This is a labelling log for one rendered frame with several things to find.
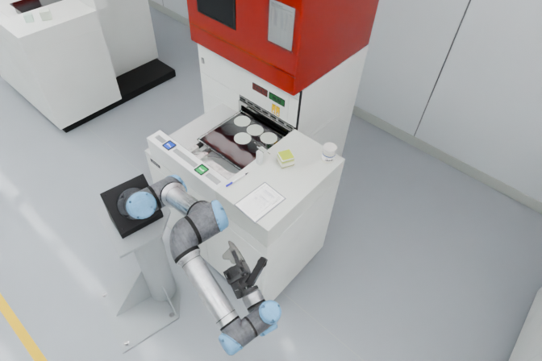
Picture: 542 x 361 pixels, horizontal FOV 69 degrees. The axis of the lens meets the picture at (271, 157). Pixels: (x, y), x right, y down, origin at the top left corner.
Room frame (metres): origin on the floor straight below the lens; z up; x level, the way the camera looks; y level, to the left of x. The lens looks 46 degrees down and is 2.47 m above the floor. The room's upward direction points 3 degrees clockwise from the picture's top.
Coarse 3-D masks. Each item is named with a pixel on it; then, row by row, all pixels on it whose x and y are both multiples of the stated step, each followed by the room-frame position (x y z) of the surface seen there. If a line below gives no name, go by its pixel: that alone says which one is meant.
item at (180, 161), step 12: (156, 132) 1.61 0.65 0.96; (156, 144) 1.51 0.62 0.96; (156, 156) 1.52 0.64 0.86; (168, 156) 1.44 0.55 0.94; (180, 156) 1.43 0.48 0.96; (192, 156) 1.44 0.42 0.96; (168, 168) 1.46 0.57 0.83; (180, 168) 1.38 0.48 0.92; (192, 168) 1.35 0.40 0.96; (192, 180) 1.33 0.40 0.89; (204, 180) 1.27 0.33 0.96; (216, 180) 1.28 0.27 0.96; (204, 192) 1.27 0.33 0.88
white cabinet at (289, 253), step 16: (160, 176) 1.52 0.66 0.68; (192, 192) 1.34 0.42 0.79; (320, 208) 1.35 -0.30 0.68; (304, 224) 1.24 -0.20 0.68; (320, 224) 1.39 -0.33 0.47; (208, 240) 1.28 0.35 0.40; (224, 240) 1.18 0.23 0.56; (240, 240) 1.10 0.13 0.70; (256, 240) 1.04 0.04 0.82; (288, 240) 1.13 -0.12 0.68; (304, 240) 1.27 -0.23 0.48; (320, 240) 1.43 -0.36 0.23; (208, 256) 1.29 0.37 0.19; (256, 256) 1.03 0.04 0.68; (272, 256) 1.03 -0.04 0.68; (288, 256) 1.15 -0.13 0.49; (304, 256) 1.30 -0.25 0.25; (272, 272) 1.04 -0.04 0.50; (288, 272) 1.17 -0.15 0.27; (272, 288) 1.05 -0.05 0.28
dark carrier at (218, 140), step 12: (228, 120) 1.82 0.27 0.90; (252, 120) 1.83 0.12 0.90; (216, 132) 1.70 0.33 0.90; (228, 132) 1.71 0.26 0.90; (240, 132) 1.71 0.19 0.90; (264, 132) 1.73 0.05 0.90; (216, 144) 1.60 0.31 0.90; (228, 144) 1.61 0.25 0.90; (240, 144) 1.61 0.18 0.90; (252, 144) 1.62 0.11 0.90; (264, 144) 1.62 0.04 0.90; (228, 156) 1.51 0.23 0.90; (240, 156) 1.52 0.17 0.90; (252, 156) 1.52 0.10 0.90
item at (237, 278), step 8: (224, 272) 0.71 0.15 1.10; (232, 272) 0.71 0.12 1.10; (240, 272) 0.71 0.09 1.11; (248, 272) 0.72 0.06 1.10; (232, 280) 0.68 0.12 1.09; (240, 280) 0.69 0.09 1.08; (232, 288) 0.67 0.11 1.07; (240, 288) 0.67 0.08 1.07; (248, 288) 0.66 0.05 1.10; (256, 288) 0.66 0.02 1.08; (240, 296) 0.64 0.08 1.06
